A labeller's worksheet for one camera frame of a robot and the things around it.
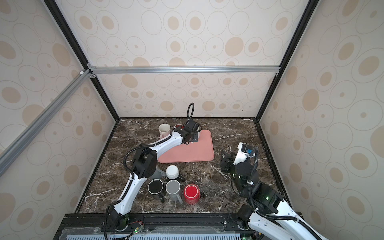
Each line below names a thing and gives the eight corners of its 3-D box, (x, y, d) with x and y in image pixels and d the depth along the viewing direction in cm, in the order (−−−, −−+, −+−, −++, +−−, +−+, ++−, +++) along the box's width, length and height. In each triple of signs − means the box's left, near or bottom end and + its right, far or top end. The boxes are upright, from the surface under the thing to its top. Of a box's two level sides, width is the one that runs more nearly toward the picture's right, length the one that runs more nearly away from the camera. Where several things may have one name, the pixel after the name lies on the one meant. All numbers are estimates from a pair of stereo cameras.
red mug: (183, 204, 81) (182, 200, 74) (184, 189, 86) (183, 183, 80) (199, 204, 81) (200, 200, 74) (199, 189, 86) (200, 183, 80)
